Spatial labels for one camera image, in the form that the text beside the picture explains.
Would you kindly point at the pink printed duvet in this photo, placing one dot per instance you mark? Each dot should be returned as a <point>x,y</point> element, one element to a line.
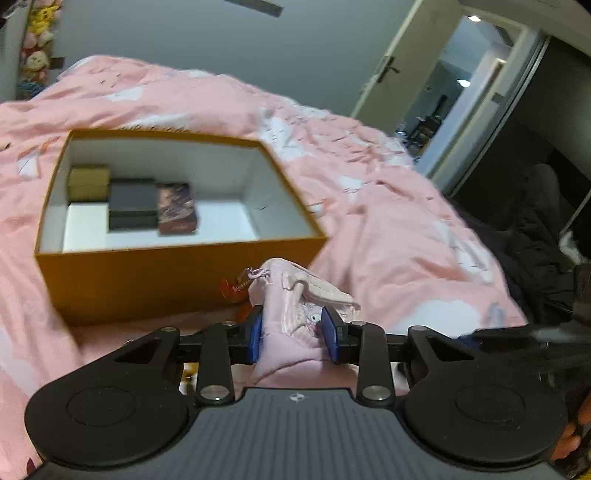
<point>392,221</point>

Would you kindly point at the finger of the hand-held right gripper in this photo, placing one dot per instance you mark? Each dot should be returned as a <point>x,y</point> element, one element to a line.
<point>531,344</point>

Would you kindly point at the orange knitted toy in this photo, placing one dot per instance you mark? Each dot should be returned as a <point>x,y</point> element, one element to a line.
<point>234,288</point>

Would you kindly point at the person's right hand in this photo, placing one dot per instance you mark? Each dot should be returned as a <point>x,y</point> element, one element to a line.
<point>571,444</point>

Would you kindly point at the dark clothing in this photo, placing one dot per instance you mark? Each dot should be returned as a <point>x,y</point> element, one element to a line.
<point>531,240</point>

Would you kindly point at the clear tube of plush toys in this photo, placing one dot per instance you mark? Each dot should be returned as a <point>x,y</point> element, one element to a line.
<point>37,46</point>

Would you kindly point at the black square box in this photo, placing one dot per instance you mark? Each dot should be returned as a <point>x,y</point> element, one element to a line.
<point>134,203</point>

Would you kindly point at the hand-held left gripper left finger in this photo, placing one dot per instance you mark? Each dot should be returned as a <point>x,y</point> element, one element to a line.
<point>255,334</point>

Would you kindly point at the wall socket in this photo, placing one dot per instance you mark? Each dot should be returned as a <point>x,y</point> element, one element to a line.
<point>57,62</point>

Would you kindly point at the white sliding door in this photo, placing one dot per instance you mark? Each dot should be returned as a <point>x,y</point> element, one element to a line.
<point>498,106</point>

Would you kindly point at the orange cardboard box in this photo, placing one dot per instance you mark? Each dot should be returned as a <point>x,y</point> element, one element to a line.
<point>161,281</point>

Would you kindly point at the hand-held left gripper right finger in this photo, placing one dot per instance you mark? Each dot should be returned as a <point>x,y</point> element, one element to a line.
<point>328,334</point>

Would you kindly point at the gold box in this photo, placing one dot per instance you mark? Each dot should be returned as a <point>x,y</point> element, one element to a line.
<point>90,184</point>

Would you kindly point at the dark patterned box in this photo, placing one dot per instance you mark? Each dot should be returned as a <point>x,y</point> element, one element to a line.
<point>178,210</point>

